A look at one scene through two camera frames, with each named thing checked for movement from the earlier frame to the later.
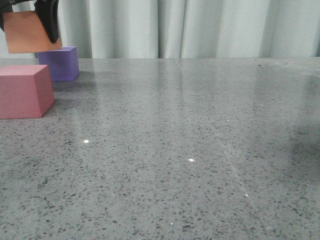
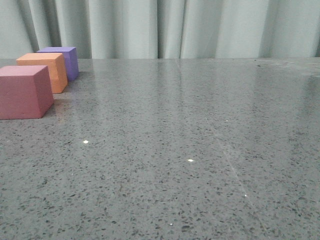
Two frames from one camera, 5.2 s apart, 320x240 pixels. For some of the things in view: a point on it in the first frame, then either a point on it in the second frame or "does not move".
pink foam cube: x=26 y=91 does not move
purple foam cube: x=63 y=63 does not move
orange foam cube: x=25 y=33 to x=55 y=63
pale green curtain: x=130 y=29 does not move
